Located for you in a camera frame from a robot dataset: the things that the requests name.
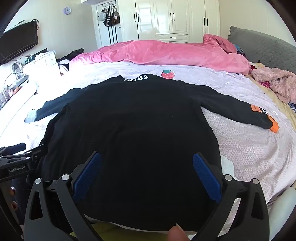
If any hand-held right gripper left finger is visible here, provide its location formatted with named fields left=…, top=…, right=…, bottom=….
left=24, top=151, right=104, bottom=241

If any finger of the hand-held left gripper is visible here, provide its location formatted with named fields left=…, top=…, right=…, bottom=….
left=0, top=144, right=48, bottom=163
left=0, top=143, right=27, bottom=154

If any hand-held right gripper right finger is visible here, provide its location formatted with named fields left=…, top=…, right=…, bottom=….
left=192, top=152, right=270, bottom=241

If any black sweater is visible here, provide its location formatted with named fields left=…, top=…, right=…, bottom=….
left=24, top=74, right=279, bottom=232

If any pile of dark clothes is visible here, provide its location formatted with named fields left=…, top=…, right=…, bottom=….
left=56, top=48, right=84, bottom=75

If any person's left hand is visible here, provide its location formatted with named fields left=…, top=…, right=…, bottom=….
left=8, top=186, right=19, bottom=210

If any person's right hand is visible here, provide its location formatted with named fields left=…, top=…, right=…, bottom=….
left=168, top=224, right=189, bottom=241

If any printed lilac bed sheet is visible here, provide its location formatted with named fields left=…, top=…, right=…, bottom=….
left=0, top=60, right=296, bottom=209

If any white rounded board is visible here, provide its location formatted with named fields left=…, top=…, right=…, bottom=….
left=0, top=81, right=38, bottom=109

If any cluttered side desk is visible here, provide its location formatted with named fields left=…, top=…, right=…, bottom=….
left=0, top=61, right=29, bottom=105

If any white drawer chest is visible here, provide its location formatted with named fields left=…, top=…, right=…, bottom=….
left=23, top=50, right=61, bottom=81

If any beige blanket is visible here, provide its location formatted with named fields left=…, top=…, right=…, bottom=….
left=245, top=62, right=296, bottom=132

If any black television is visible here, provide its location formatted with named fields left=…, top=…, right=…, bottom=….
left=0, top=21, right=39, bottom=65

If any pink fluffy garment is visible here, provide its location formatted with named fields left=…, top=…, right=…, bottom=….
left=251, top=67, right=296, bottom=104

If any pink duvet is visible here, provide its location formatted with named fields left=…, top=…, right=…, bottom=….
left=69, top=34, right=252, bottom=76

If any colourful patterned cloth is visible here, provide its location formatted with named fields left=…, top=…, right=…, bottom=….
left=233, top=45, right=248, bottom=56

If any grey quilted headboard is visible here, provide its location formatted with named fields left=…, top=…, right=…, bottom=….
left=228, top=26, right=296, bottom=75

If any white door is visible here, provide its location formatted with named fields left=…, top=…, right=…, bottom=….
left=91, top=1, right=123, bottom=48

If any black striped hanging bag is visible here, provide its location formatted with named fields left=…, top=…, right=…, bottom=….
left=103, top=7, right=114, bottom=27

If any white hanging bag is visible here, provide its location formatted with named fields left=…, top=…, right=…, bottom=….
left=97, top=9, right=108, bottom=22

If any brown hanging bag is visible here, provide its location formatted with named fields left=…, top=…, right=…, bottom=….
left=112, top=6, right=121, bottom=25

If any white wardrobe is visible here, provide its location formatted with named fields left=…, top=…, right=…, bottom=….
left=135, top=0, right=220, bottom=44

